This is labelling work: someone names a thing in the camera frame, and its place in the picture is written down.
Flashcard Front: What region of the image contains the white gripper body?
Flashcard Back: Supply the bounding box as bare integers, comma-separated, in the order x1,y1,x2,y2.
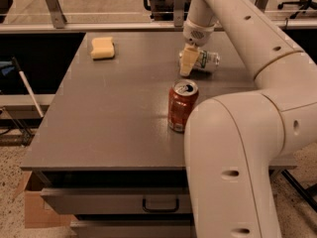
183,19,215,47

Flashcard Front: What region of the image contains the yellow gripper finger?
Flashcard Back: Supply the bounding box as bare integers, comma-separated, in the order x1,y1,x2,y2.
179,44,199,76

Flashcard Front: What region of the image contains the white green 7up can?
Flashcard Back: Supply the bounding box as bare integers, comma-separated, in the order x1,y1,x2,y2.
179,50,220,71

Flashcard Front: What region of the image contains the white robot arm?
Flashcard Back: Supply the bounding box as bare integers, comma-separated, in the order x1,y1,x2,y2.
184,0,317,238

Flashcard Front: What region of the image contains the orange soda can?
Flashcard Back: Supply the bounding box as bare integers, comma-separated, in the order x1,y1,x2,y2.
167,79,199,133

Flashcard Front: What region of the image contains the yellow sponge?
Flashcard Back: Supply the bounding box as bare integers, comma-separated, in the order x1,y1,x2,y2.
90,37,115,60

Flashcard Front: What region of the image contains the black rolling chair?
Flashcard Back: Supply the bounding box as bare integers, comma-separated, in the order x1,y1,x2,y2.
277,0,317,19

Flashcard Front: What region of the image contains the grey drawer cabinet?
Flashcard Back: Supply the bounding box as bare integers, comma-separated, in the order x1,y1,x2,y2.
20,31,298,238

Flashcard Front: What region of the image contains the metal railing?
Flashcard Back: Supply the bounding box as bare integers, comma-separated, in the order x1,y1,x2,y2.
1,0,317,32

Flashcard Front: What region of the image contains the grey top drawer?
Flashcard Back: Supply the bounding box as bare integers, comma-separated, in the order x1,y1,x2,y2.
41,187,192,215

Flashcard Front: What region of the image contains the grey drawer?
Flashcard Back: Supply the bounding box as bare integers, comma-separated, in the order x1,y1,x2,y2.
41,187,192,215
70,220,196,238

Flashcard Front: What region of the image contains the grey lower drawer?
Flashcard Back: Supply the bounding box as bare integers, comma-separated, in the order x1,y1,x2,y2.
70,220,196,238

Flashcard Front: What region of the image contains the brown cardboard box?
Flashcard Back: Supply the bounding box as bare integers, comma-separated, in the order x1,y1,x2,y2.
13,172,75,228

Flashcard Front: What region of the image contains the black drawer handle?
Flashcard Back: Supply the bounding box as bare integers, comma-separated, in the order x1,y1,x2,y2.
142,198,179,213

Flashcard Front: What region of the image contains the white stick black handle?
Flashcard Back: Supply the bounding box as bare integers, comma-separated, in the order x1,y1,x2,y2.
12,57,44,118

